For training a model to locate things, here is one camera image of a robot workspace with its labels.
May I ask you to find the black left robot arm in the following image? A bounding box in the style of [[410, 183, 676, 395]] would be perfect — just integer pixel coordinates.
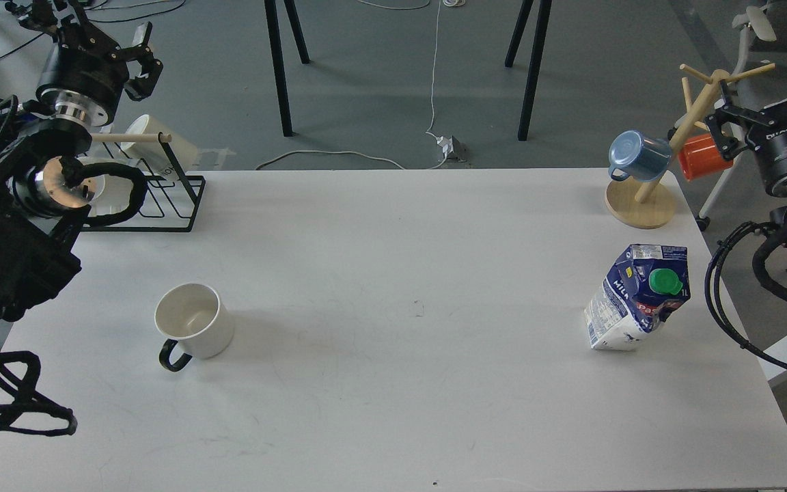
[[0, 1, 163, 437]]

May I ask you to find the black floor cable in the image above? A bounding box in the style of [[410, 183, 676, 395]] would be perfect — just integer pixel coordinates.
[[0, 0, 187, 93]]

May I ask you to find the white mug black handle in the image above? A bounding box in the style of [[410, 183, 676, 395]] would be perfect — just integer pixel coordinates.
[[154, 283, 235, 372]]

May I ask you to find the black table leg right pair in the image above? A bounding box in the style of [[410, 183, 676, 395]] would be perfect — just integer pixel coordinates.
[[503, 1, 553, 142]]

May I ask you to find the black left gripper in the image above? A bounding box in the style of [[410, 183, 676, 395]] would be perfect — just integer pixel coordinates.
[[5, 1, 163, 126]]

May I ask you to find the wooden mug tree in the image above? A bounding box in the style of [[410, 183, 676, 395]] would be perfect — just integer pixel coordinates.
[[605, 62, 777, 228]]

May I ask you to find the white cup on rack rear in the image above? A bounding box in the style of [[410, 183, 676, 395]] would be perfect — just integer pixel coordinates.
[[120, 114, 199, 172]]

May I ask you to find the white floor cable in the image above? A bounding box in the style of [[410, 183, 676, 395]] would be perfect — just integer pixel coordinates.
[[255, 0, 466, 171]]

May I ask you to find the black table leg left pair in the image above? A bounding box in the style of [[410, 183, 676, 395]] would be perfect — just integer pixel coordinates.
[[264, 0, 311, 137]]

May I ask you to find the grey office chair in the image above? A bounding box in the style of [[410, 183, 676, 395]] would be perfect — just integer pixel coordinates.
[[697, 1, 787, 232]]

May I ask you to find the white power plug adapter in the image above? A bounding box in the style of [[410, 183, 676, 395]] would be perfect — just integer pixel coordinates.
[[435, 136, 469, 164]]

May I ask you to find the blue white milk carton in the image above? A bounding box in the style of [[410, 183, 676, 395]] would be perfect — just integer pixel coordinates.
[[583, 243, 691, 351]]

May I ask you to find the black table leg pair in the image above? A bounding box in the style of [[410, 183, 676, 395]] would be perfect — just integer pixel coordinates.
[[503, 1, 553, 142], [264, 0, 311, 137]]

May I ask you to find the white cup on rack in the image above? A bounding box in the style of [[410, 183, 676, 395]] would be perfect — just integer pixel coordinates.
[[120, 114, 199, 172], [79, 174, 133, 218]]

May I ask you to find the orange plastic cup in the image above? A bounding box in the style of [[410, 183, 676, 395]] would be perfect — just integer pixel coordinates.
[[678, 133, 734, 182]]

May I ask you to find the blue plastic cup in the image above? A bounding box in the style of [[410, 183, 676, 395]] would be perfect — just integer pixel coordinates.
[[608, 130, 674, 182]]

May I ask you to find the white cup on rack front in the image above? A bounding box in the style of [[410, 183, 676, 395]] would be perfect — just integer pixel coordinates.
[[79, 174, 133, 218]]

